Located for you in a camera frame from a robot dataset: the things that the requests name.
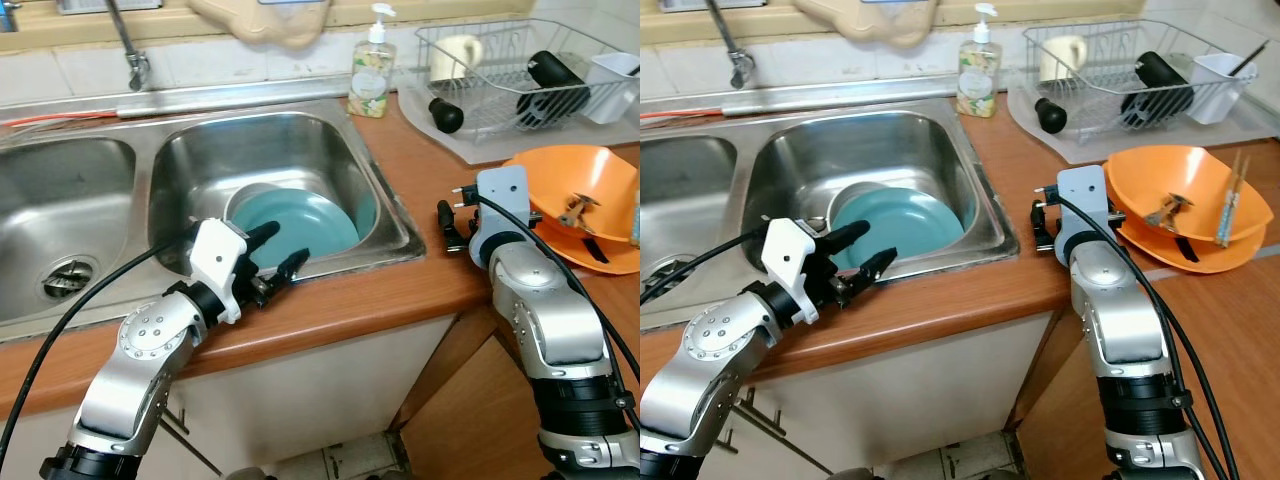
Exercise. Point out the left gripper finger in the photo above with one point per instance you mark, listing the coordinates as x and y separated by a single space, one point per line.
875 268
845 236
263 236
293 266

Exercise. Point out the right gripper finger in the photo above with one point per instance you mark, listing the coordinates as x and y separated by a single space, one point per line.
1040 220
446 220

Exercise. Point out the orange bowl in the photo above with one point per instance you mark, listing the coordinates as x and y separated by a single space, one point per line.
1150 180
545 185

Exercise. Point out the orange plate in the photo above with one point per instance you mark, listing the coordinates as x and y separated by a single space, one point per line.
610 262
1160 258

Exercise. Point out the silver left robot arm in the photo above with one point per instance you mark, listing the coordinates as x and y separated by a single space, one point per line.
720 345
140 350

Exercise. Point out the teal plate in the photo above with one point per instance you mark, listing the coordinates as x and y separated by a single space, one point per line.
910 225
310 225

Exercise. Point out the grey plastic drain tray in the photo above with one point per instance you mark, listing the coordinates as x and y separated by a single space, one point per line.
1090 150
480 150

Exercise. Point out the white cabinet door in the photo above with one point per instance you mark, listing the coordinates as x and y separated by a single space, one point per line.
900 390
300 390

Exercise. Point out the pump soap bottle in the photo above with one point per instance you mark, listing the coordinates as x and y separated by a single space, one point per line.
372 85
978 85

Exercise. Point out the stainless steel double sink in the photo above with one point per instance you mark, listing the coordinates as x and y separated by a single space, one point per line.
100 200
700 200

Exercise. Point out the cream mug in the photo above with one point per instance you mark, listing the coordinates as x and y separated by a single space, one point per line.
1062 60
455 60

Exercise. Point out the black bottle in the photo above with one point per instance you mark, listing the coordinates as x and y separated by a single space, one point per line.
555 75
1160 75

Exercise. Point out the metal sink drain strainer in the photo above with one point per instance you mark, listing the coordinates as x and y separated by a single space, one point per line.
650 278
70 278

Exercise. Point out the brown wooden cabinet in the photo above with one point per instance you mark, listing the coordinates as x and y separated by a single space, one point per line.
470 420
1060 420

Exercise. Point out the white utensil cup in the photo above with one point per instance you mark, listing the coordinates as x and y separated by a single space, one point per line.
610 90
1220 90

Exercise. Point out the metal faucet spout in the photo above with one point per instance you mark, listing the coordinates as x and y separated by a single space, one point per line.
740 65
135 65

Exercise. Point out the beige plastic board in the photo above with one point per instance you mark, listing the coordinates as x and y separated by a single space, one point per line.
875 25
270 25

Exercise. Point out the cream window sill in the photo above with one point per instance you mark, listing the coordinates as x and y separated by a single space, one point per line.
680 25
60 25

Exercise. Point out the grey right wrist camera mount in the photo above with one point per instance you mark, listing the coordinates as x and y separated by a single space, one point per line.
500 195
1082 195

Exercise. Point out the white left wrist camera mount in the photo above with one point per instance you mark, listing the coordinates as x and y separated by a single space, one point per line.
215 255
785 255

